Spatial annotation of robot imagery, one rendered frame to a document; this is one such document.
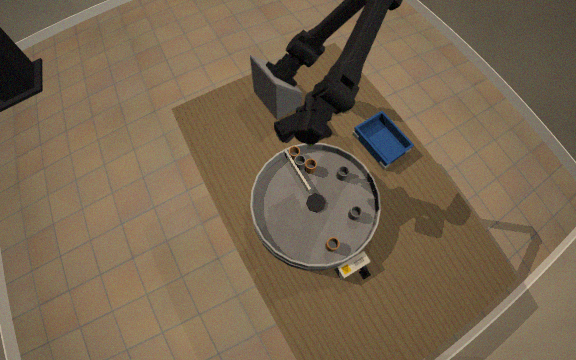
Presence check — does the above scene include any grey metal bushing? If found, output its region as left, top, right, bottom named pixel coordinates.
left=348, top=206, right=362, bottom=220
left=294, top=155, right=306, bottom=170
left=336, top=166, right=349, bottom=181

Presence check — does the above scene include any bronze bushing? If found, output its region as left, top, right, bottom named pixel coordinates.
left=304, top=159, right=317, bottom=174
left=289, top=146, right=300, bottom=161
left=325, top=237, right=340, bottom=252

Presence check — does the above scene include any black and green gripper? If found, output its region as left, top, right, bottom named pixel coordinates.
left=318, top=125, right=333, bottom=141

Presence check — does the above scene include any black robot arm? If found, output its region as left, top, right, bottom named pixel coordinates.
left=266, top=0, right=402, bottom=144

